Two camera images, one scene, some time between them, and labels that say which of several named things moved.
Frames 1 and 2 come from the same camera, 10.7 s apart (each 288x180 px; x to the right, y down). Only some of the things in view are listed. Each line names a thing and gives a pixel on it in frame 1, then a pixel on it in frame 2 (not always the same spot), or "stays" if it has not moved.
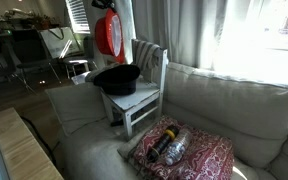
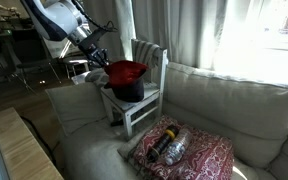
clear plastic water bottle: (178, 147) stays
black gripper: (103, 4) → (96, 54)
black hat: (118, 79) → (130, 92)
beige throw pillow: (80, 105) stays
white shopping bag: (61, 42) stays
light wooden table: (23, 154) stays
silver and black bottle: (162, 143) stays
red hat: (109, 35) → (124, 71)
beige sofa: (263, 122) stays
